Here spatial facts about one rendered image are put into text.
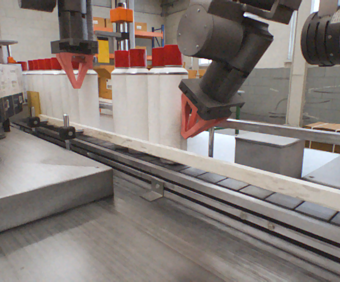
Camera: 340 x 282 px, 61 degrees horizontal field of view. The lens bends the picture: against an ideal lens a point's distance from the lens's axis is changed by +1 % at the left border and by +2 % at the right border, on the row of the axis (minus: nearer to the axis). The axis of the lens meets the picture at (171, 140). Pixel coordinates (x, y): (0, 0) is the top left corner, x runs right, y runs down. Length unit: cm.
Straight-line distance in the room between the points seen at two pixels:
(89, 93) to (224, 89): 43
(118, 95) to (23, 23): 794
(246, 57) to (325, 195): 19
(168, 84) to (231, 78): 12
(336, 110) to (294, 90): 90
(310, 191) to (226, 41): 19
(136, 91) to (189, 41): 23
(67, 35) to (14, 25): 782
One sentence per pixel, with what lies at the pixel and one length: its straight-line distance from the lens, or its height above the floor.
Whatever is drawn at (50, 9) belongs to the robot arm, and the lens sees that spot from 67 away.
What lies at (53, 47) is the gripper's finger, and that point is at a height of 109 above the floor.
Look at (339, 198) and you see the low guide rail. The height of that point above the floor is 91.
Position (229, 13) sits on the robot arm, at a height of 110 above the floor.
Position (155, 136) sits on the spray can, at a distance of 55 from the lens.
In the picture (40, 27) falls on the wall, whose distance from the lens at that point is 857.
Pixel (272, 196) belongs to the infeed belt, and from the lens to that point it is 40.
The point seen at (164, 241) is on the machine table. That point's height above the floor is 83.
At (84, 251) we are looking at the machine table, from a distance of 38.
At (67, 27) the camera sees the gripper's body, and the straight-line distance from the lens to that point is 66.
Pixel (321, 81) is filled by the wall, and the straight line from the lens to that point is 633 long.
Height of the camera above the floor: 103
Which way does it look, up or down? 13 degrees down
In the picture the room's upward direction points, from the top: straight up
